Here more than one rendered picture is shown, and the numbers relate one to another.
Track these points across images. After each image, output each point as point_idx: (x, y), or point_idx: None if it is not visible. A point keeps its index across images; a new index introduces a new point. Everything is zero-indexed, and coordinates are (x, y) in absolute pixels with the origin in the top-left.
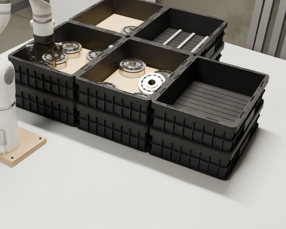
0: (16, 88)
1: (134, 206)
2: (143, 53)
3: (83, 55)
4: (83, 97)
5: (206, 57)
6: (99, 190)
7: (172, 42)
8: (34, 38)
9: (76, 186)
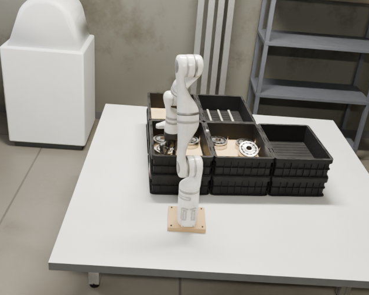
0: (158, 179)
1: (299, 227)
2: (218, 130)
3: None
4: (219, 170)
5: None
6: (270, 226)
7: (212, 119)
8: (167, 137)
9: (256, 229)
